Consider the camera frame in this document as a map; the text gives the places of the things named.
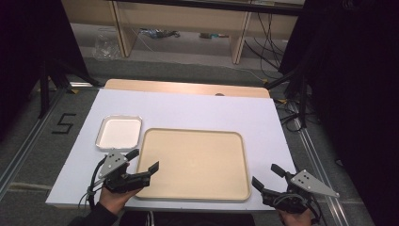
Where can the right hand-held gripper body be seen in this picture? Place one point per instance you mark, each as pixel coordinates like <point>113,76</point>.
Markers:
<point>309,183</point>

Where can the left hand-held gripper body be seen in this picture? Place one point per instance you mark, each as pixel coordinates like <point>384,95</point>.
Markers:
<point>113,163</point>

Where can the person's left hand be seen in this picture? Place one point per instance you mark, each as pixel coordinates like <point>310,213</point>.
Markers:
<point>114,199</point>

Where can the person's right hand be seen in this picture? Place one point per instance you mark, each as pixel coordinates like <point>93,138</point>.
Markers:
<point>296,219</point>

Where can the white square plate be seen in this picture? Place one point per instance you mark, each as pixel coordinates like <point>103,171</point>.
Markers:
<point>119,133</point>

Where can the beige rectangular tray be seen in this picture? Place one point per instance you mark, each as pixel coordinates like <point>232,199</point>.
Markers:
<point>194,164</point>

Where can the person's dark clothing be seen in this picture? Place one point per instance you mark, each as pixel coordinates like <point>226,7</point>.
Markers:
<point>188,219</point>

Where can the white table board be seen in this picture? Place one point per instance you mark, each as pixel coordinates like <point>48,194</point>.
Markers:
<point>200,109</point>

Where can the wooden table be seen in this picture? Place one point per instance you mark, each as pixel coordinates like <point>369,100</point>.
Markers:
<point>175,87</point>

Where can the black tripod stand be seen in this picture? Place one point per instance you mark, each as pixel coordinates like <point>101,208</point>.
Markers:
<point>45,88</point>
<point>302,94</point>

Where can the black curtain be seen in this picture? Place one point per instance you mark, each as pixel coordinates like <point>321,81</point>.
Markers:
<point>31,47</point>
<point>357,94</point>

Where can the clear plastic bag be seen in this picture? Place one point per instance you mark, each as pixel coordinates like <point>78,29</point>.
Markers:
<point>106,45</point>

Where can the crumpled bluish wrapper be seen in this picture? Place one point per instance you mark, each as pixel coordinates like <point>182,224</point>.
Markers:
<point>158,33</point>

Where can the small dark floor item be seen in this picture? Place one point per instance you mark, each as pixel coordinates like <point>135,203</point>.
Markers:
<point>213,35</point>

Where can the wooden desk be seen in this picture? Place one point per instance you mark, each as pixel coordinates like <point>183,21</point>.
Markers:
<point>182,15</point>

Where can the aluminium floor rail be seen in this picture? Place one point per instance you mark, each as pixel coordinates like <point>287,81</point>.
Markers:
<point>320,171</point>
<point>28,147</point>

